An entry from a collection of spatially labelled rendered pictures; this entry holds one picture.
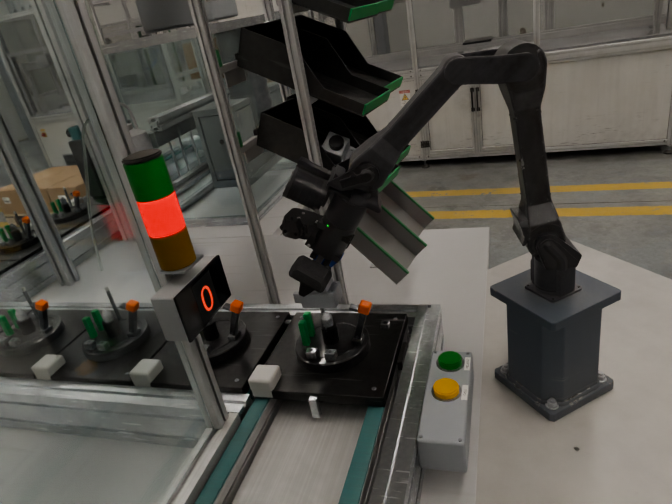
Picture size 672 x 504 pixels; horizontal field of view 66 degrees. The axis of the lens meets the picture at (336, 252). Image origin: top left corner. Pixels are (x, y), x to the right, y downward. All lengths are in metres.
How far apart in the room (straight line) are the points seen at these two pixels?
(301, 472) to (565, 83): 4.24
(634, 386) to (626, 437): 0.12
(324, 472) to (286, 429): 0.12
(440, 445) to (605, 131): 4.26
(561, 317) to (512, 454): 0.23
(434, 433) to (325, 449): 0.18
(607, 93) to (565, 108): 0.32
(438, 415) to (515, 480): 0.15
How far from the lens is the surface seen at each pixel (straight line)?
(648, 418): 1.01
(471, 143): 4.90
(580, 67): 4.75
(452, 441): 0.80
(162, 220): 0.70
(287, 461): 0.87
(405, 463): 0.77
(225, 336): 1.06
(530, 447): 0.93
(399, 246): 1.19
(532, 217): 0.83
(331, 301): 0.88
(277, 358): 0.99
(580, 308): 0.88
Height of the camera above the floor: 1.54
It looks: 26 degrees down
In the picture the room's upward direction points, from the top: 11 degrees counter-clockwise
